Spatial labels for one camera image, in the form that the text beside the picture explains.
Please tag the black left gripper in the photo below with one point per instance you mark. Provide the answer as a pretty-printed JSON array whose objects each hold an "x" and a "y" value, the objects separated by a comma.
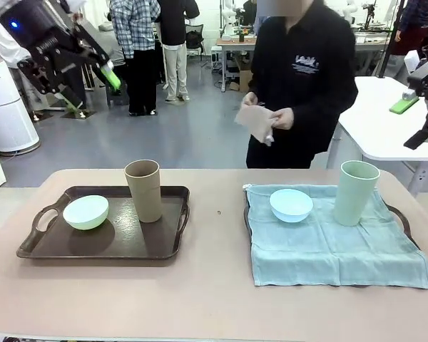
[{"x": 39, "y": 32}]

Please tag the tall pale green cup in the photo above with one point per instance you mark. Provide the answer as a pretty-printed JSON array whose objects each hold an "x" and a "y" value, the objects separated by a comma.
[{"x": 355, "y": 199}]

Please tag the pale green bowl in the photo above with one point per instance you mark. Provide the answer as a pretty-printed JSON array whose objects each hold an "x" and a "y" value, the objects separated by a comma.
[{"x": 86, "y": 213}]

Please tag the tall brown cup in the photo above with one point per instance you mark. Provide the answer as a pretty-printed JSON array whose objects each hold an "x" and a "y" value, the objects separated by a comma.
[{"x": 146, "y": 199}]

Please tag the pale blue bowl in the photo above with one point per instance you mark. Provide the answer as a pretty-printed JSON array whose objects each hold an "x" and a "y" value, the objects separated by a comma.
[{"x": 291, "y": 208}]

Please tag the beige cloth mat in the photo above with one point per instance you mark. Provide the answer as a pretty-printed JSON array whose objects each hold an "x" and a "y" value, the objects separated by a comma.
[{"x": 253, "y": 121}]

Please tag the teal cloth mat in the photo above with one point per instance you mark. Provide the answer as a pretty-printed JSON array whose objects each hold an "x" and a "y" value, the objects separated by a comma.
[{"x": 324, "y": 256}]

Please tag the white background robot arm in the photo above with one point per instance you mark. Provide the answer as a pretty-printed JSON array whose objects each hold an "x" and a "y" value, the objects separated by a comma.
[{"x": 351, "y": 12}]

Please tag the person's left forearm black sleeve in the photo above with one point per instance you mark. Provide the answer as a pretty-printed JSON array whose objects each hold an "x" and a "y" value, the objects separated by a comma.
[{"x": 324, "y": 107}]

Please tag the person's right forearm black sleeve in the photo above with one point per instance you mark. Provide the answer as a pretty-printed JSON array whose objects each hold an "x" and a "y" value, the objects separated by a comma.
[{"x": 260, "y": 76}]

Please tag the person's left hand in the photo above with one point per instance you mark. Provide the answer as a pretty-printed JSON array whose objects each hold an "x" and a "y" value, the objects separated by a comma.
[{"x": 283, "y": 119}]

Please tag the person's right hand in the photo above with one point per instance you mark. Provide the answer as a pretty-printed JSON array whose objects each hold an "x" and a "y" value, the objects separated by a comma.
[{"x": 250, "y": 99}]

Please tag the flat metal stand base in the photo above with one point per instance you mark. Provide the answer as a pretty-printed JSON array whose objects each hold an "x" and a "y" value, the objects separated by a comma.
[{"x": 79, "y": 114}]

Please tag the white side table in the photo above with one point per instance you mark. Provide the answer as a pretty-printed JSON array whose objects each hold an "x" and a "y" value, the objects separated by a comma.
[{"x": 374, "y": 121}]

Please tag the small dark stool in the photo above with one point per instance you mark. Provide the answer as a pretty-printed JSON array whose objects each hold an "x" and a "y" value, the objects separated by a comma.
[{"x": 116, "y": 98}]

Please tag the bystander in blue plaid shirt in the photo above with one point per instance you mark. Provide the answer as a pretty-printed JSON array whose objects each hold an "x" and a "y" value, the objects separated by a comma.
[{"x": 139, "y": 53}]

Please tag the bystander in dark red clothes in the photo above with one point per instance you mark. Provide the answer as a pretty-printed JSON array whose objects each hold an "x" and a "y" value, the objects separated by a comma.
[{"x": 412, "y": 39}]

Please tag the white cylindrical air purifier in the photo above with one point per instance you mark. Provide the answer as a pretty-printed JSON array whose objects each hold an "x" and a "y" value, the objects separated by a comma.
[{"x": 7, "y": 114}]

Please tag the black vertical pole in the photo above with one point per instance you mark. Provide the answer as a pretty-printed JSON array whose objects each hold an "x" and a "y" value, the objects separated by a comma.
[{"x": 390, "y": 39}]

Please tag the background workbench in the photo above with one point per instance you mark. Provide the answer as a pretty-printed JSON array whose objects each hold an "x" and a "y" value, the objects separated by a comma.
[{"x": 369, "y": 39}]

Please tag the bystander black top white trousers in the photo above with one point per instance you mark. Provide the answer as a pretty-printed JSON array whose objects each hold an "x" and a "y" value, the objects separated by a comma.
[{"x": 176, "y": 53}]

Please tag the person's black shirt torso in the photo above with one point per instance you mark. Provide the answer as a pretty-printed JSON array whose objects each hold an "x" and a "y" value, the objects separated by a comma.
[{"x": 299, "y": 71}]

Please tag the black office chair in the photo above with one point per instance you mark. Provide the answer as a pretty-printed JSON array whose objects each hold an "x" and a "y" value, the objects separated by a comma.
[{"x": 195, "y": 39}]

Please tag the cardboard box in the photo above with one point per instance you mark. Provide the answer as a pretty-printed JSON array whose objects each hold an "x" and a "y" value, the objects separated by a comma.
[{"x": 243, "y": 76}]

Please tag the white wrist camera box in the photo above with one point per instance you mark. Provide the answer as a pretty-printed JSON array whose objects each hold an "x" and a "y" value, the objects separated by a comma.
[{"x": 413, "y": 60}]

